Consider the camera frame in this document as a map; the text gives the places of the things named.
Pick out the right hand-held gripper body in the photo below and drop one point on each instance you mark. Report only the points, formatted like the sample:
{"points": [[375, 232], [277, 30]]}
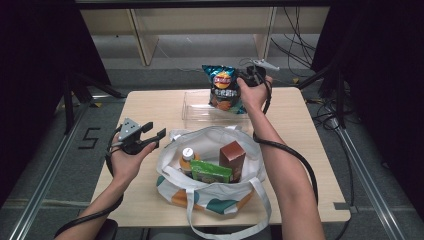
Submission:
{"points": [[255, 75]]}

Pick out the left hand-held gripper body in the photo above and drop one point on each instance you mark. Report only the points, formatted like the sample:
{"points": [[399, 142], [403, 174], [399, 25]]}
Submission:
{"points": [[130, 131]]}

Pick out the blue chip bag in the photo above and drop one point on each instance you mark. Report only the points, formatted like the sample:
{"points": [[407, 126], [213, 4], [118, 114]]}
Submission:
{"points": [[221, 96]]}

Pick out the orange juice bottle white cap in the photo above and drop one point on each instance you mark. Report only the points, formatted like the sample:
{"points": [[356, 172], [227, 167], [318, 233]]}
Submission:
{"points": [[187, 155]]}

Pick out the clear plastic tray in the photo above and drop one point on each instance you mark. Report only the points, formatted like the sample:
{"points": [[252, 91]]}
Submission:
{"points": [[196, 111]]}

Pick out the green snack packet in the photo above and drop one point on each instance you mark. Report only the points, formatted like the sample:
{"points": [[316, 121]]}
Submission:
{"points": [[210, 171]]}

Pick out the brown drink carton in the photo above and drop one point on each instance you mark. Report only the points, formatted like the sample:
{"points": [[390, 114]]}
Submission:
{"points": [[231, 156]]}

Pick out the white tote bag coloured dots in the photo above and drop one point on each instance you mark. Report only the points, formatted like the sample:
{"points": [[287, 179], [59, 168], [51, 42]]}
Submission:
{"points": [[213, 196]]}

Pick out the person's right hand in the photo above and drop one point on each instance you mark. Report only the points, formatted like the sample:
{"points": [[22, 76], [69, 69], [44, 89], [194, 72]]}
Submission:
{"points": [[255, 96]]}

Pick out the person's left hand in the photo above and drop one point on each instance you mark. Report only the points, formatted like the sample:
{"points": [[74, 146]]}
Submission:
{"points": [[126, 166]]}

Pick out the black metal stand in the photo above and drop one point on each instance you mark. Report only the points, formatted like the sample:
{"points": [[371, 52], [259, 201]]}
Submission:
{"points": [[68, 100], [339, 100]]}

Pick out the beige desk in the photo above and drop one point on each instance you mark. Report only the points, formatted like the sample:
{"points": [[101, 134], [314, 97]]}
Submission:
{"points": [[200, 20]]}

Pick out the black curtain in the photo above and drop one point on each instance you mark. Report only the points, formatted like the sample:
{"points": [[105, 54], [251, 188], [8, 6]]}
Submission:
{"points": [[33, 83], [383, 83]]}

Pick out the grey tape strip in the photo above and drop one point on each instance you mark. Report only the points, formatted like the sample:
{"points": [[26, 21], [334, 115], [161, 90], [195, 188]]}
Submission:
{"points": [[345, 206]]}

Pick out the aluminium floor rail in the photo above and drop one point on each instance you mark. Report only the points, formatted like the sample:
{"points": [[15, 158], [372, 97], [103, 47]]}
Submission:
{"points": [[373, 193], [43, 186]]}

